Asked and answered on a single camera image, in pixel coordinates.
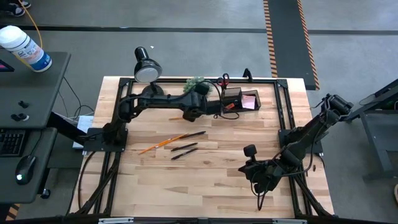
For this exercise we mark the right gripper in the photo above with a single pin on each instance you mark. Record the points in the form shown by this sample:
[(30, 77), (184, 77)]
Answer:
[(262, 174)]

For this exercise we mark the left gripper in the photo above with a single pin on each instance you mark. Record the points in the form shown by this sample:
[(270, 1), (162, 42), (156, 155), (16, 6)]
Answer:
[(196, 104)]

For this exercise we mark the small red-orange plastic item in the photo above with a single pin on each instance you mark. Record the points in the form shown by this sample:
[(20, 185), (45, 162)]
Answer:
[(230, 106)]

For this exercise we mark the black pen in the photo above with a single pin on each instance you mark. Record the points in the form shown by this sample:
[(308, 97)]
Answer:
[(184, 153), (194, 134), (184, 147)]

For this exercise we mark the pink sticky note pad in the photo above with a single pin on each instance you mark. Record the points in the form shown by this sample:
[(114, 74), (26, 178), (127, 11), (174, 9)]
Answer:
[(248, 102)]

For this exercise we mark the orange pencil pink eraser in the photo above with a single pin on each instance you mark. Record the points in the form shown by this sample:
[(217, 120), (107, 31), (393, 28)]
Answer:
[(177, 138), (152, 148), (175, 118)]

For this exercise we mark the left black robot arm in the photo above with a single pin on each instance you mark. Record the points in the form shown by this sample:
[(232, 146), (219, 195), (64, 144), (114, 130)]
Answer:
[(161, 101)]

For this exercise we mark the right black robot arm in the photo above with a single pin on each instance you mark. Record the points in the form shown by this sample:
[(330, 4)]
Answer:
[(311, 132)]

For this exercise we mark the black mesh desk organizer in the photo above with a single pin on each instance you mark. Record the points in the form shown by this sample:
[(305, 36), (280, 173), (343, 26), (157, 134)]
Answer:
[(233, 96)]

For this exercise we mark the green succulent plant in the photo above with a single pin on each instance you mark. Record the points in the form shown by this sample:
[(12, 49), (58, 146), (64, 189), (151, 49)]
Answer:
[(191, 82)]

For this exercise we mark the black desk lamp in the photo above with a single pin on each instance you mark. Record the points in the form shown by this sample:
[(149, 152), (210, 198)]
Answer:
[(147, 73)]

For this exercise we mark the black striped-edge floor mat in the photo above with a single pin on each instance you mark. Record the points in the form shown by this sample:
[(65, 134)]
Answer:
[(289, 40)]

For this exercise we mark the dark grey metal table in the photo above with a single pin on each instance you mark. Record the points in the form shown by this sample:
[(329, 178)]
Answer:
[(377, 146)]

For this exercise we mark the white flat box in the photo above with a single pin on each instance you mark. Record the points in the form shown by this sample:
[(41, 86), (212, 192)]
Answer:
[(84, 124)]

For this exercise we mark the black computer desk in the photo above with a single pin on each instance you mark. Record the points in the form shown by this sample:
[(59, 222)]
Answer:
[(37, 81)]

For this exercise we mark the small black knob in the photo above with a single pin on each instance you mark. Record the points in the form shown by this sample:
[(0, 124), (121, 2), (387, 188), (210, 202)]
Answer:
[(23, 104)]

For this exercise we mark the white wipes canister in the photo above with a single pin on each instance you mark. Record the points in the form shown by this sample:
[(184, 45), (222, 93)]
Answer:
[(26, 49)]

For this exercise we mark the black computer mouse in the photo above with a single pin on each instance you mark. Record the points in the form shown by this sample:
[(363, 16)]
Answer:
[(25, 168)]

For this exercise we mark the black keyboard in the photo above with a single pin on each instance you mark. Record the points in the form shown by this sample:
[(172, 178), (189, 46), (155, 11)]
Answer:
[(11, 143)]

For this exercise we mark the dark device pink screen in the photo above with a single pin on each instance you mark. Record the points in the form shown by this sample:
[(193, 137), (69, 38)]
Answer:
[(5, 66)]

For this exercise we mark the person's shoe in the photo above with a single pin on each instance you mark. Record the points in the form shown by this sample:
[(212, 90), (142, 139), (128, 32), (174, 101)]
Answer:
[(25, 3), (15, 10)]

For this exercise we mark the orange black striped tape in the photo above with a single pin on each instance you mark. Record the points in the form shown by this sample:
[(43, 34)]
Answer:
[(12, 212)]

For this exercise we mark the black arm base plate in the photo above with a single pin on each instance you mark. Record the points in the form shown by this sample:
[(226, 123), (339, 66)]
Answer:
[(93, 144), (284, 135)]

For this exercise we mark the black aluminium table frame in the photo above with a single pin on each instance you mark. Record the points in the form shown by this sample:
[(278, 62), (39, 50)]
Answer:
[(174, 80)]

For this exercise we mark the silver metal bracket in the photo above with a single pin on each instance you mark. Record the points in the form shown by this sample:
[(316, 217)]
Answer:
[(289, 221), (115, 221)]

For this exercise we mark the grey depth camera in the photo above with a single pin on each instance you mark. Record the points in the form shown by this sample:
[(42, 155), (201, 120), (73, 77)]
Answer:
[(202, 221)]

